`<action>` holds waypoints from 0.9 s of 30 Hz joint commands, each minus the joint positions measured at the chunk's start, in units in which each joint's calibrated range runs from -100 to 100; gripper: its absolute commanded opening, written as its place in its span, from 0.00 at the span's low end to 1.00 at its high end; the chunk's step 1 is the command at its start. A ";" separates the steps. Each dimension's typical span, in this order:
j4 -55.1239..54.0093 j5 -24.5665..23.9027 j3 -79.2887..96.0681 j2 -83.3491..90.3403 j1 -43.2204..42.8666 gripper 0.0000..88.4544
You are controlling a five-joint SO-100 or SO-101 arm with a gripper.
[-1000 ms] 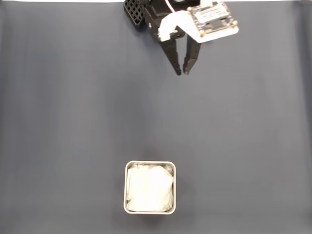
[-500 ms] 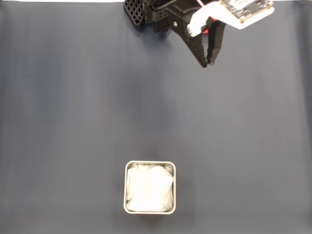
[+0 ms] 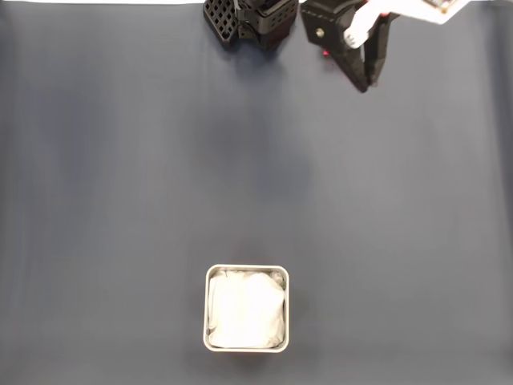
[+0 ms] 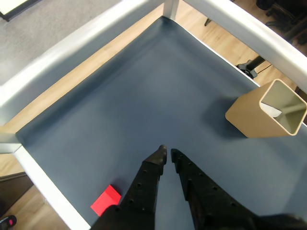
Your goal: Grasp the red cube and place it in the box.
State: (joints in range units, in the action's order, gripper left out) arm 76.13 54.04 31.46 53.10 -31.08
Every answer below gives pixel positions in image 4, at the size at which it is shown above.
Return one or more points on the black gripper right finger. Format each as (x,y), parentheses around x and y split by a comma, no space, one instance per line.
(206,198)

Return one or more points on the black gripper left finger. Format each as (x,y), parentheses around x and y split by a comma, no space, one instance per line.
(144,187)

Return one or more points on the red cube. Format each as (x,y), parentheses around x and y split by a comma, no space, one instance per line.
(105,201)

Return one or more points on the beige square box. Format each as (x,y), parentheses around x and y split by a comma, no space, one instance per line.
(249,115)

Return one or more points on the dark blue table mat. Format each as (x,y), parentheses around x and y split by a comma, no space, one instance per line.
(144,95)

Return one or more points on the white crumpled tissue paper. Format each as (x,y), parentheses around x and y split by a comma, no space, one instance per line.
(272,110)

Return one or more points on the dark wooden cabinet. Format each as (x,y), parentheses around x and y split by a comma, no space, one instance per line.
(12,191)

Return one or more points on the black tripod stand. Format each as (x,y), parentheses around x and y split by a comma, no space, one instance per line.
(251,65)

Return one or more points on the black sandal with pink mark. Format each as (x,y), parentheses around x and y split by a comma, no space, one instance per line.
(7,221)

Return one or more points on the black office chair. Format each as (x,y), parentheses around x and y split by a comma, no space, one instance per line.
(287,14)

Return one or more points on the white metal table frame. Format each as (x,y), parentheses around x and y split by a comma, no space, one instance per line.
(72,48)

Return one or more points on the whiteboard with black frame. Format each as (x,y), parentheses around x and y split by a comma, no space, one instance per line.
(14,6)

